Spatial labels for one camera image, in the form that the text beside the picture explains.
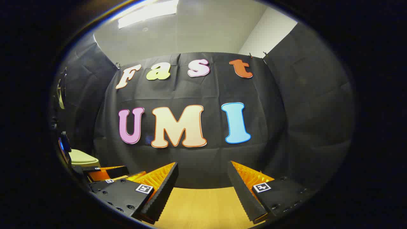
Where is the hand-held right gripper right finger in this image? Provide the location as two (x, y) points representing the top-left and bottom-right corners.
(227, 161), (314, 223)

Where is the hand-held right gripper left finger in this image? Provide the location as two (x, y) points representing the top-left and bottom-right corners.
(90, 162), (179, 225)

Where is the green desktop garbage bin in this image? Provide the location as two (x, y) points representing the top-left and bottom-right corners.
(69, 149), (101, 168)

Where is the wooden desktop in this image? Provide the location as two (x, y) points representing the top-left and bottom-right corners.
(153, 186), (264, 229)

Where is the ceiling light panel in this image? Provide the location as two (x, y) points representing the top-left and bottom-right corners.
(118, 0), (179, 30)

